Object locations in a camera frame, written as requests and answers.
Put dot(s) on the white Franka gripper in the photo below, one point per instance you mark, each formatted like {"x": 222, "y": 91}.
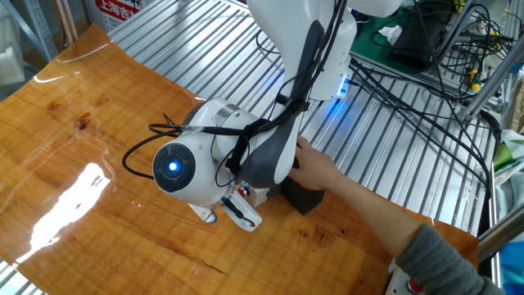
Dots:
{"x": 245, "y": 213}

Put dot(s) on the white grey red button box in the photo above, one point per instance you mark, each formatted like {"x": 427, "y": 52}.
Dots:
{"x": 258, "y": 196}

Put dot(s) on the black foam block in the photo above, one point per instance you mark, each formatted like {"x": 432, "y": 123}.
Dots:
{"x": 303, "y": 198}

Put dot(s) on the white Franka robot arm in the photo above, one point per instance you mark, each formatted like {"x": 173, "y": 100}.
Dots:
{"x": 204, "y": 164}

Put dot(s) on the forearm with grey sleeve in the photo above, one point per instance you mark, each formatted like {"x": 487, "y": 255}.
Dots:
{"x": 409, "y": 241}

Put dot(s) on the bare human hand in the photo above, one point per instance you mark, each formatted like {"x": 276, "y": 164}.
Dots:
{"x": 315, "y": 170}

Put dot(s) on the glossy wood pattern mat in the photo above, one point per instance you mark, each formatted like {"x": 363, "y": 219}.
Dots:
{"x": 123, "y": 225}

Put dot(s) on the green mat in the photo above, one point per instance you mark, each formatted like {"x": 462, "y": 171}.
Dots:
{"x": 368, "y": 45}

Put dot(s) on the crumpled white tissue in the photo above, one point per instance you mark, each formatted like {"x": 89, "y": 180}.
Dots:
{"x": 389, "y": 33}

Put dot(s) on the red white sign board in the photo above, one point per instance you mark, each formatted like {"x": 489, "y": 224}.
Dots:
{"x": 116, "y": 10}

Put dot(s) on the black bag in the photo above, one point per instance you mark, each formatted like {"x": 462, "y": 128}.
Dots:
{"x": 417, "y": 41}

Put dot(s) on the aluminium profile bar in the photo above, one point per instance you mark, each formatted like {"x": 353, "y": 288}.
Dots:
{"x": 501, "y": 233}

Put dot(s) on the wooden sticks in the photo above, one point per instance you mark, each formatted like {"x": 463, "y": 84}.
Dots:
{"x": 65, "y": 20}

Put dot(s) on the green white plastic bag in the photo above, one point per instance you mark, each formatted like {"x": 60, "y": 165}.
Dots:
{"x": 509, "y": 164}

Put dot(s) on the blue cloth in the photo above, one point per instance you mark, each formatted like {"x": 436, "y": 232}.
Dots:
{"x": 513, "y": 268}

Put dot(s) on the blue grey metal shelf upright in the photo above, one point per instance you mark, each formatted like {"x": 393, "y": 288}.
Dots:
{"x": 39, "y": 28}

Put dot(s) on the silver camera with blue ends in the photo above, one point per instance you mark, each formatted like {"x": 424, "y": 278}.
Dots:
{"x": 204, "y": 213}

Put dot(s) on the slanted aluminium profile post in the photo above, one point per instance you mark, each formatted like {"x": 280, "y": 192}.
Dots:
{"x": 491, "y": 82}

